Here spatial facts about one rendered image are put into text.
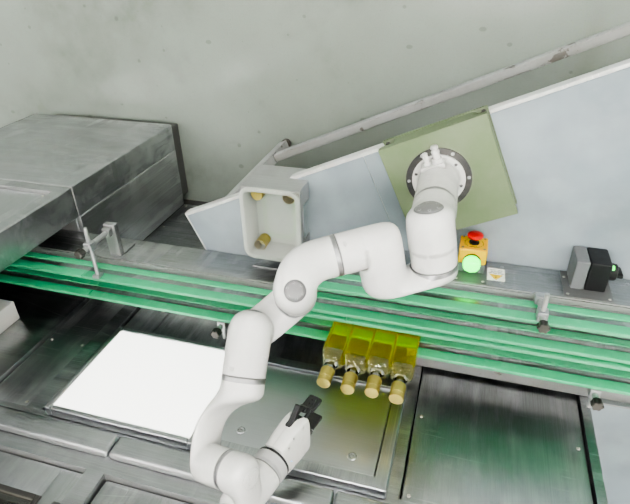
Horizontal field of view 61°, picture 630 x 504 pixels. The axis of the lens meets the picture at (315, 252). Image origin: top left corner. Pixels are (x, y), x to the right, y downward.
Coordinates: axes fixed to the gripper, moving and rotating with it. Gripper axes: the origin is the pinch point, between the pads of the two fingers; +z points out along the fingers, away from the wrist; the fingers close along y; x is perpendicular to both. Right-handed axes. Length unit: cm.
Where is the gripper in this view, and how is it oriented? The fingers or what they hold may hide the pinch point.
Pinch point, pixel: (312, 411)
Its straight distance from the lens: 125.1
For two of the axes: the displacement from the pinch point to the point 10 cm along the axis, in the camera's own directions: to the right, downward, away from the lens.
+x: -8.5, -2.6, 4.5
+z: 5.2, -4.6, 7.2
